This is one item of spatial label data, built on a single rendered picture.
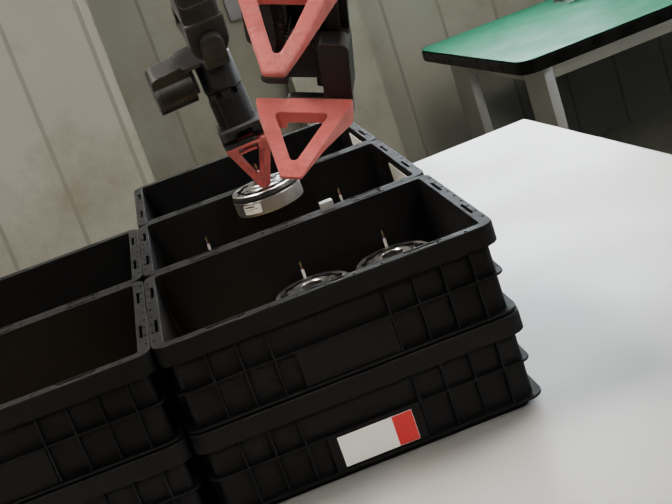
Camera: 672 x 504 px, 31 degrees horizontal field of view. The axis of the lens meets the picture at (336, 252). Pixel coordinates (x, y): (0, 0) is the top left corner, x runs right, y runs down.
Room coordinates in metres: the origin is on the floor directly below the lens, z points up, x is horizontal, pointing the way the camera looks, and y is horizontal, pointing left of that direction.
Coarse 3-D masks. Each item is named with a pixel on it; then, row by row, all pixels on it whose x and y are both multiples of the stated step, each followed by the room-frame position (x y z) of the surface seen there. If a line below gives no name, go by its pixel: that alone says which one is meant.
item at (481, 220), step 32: (384, 192) 1.52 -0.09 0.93; (448, 192) 1.42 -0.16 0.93; (288, 224) 1.52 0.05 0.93; (480, 224) 1.25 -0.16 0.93; (416, 256) 1.24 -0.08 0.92; (448, 256) 1.24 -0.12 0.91; (320, 288) 1.23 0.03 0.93; (352, 288) 1.23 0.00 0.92; (160, 320) 1.31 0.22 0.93; (224, 320) 1.23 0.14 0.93; (256, 320) 1.22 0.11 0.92; (288, 320) 1.22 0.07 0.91; (160, 352) 1.21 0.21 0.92; (192, 352) 1.21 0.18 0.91
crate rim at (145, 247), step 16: (368, 144) 1.83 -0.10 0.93; (384, 144) 1.79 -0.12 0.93; (320, 160) 1.83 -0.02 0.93; (400, 160) 1.65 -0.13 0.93; (416, 176) 1.54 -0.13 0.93; (368, 192) 1.54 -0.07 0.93; (192, 208) 1.80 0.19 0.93; (160, 224) 1.79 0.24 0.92; (144, 240) 1.76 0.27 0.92; (240, 240) 1.53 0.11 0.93; (144, 256) 1.61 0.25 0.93; (144, 272) 1.53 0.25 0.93
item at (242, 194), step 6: (270, 174) 1.79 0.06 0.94; (276, 174) 1.78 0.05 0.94; (282, 180) 1.72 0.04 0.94; (288, 180) 1.71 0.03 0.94; (246, 186) 1.77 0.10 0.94; (270, 186) 1.71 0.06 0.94; (276, 186) 1.70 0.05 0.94; (282, 186) 1.70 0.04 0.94; (234, 192) 1.76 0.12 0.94; (240, 192) 1.76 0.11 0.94; (246, 192) 1.73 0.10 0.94; (252, 192) 1.71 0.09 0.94; (258, 192) 1.71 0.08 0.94; (264, 192) 1.69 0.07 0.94; (270, 192) 1.69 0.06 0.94; (234, 198) 1.72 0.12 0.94; (240, 198) 1.71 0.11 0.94; (246, 198) 1.70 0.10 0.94; (252, 198) 1.70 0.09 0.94
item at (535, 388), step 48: (480, 336) 1.24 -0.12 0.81; (336, 384) 1.22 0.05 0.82; (384, 384) 1.23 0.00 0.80; (432, 384) 1.25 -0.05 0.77; (480, 384) 1.25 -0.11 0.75; (528, 384) 1.26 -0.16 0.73; (240, 432) 1.21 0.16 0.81; (288, 432) 1.23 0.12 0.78; (336, 432) 1.23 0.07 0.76; (432, 432) 1.24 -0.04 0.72; (240, 480) 1.22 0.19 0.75; (288, 480) 1.23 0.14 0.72
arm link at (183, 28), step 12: (180, 0) 1.65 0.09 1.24; (192, 0) 1.65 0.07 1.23; (204, 0) 1.65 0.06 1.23; (216, 0) 1.67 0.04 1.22; (180, 12) 1.65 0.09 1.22; (192, 12) 1.65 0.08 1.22; (204, 12) 1.66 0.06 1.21; (216, 12) 1.67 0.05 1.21; (180, 24) 1.71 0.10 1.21; (192, 24) 1.66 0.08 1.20; (204, 24) 1.67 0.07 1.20; (216, 24) 1.67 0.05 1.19; (192, 36) 1.67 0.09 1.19; (228, 36) 1.69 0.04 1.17; (192, 48) 1.68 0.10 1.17
